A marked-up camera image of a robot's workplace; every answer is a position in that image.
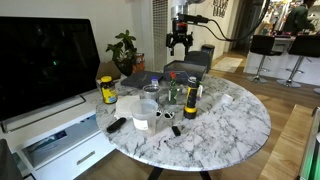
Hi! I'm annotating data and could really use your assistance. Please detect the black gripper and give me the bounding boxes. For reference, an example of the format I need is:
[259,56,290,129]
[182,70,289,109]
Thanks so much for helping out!
[165,21,195,57]

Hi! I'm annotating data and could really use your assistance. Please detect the small bottle with blue cap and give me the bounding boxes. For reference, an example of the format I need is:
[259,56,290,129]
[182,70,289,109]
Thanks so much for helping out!
[150,75,160,87]

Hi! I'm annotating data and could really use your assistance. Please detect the yellow-lidded vitamin bottle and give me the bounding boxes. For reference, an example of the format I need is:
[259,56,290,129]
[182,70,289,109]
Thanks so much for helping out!
[99,75,119,105]

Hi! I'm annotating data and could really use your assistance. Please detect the black trash can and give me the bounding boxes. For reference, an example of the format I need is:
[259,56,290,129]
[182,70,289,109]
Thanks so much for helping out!
[201,43,216,64]

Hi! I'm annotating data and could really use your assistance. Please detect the orange packet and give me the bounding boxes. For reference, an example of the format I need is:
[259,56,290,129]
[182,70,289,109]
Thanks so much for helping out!
[134,52,146,73]

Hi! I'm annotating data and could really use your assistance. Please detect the dark grey notebook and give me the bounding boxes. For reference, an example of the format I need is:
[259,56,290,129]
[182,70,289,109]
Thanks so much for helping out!
[120,70,165,90]

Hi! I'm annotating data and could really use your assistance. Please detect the beige floor rug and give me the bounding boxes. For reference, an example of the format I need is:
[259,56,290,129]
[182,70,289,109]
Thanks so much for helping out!
[211,56,245,74]

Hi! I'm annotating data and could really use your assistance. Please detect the metal-rimmed glass jar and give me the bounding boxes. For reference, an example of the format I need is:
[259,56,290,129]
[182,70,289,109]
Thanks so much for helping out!
[142,83,161,103]

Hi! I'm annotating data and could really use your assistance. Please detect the black and yellow flashlight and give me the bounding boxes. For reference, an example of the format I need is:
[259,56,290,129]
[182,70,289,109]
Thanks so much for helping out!
[182,76,200,120]

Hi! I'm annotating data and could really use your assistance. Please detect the green potted plant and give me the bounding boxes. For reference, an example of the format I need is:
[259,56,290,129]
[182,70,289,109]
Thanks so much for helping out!
[105,29,139,77]

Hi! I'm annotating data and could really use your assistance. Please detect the white-framed sunglasses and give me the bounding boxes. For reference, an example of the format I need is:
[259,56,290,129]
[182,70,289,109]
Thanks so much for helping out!
[155,109,176,121]

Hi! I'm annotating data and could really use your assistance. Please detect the small white translucent cup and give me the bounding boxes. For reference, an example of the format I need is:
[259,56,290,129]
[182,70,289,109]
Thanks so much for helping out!
[221,93,234,105]

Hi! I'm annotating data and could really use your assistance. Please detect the white bar counter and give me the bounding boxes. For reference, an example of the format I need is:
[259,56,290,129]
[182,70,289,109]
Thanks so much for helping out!
[242,35,320,87]

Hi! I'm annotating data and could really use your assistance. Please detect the brown cardboard box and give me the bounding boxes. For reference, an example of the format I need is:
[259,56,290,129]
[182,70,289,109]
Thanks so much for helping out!
[96,61,122,81]

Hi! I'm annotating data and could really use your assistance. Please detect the clear plastic measuring cup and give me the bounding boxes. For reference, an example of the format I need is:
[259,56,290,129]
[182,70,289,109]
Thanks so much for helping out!
[129,98,159,136]

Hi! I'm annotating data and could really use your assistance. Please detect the white paper napkin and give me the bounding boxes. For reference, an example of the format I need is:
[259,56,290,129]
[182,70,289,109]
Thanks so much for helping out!
[113,94,141,120]

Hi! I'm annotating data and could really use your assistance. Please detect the black bar stool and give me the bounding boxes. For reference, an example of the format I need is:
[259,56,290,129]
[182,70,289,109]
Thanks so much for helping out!
[246,34,283,85]
[275,34,320,89]

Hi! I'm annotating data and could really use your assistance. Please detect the small black rectangular device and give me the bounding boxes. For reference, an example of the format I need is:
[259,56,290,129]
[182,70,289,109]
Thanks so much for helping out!
[170,125,182,137]

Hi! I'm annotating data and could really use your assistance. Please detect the black remote control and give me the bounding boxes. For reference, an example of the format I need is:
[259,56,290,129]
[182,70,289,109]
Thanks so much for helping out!
[105,116,128,135]

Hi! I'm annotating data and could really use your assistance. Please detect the person in green jacket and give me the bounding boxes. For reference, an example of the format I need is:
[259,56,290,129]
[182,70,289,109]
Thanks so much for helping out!
[282,0,318,36]

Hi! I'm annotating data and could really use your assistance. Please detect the large black television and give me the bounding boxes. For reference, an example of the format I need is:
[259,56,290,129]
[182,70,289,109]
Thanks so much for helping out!
[0,16,101,134]

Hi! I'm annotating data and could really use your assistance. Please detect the light wooden bench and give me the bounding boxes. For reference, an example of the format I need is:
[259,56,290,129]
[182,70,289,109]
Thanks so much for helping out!
[257,104,315,180]

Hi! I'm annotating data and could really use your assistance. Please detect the white television cabinet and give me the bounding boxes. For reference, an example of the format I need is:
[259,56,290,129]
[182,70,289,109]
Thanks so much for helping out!
[0,87,118,180]

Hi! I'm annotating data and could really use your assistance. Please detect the white louvered wall panel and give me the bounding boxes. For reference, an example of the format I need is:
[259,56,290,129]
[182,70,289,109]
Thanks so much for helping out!
[152,0,169,72]

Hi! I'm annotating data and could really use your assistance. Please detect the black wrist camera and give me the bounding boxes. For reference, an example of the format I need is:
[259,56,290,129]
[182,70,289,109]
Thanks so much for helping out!
[176,12,210,25]

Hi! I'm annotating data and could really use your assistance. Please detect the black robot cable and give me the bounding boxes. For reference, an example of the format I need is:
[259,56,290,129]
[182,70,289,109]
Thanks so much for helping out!
[199,0,272,43]

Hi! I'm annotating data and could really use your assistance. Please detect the wall picture collage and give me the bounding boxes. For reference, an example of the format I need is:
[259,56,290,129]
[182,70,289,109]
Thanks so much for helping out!
[212,0,230,19]

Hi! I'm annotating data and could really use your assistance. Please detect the metal post with green glow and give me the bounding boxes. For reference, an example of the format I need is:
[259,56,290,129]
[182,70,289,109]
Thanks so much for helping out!
[297,106,320,180]

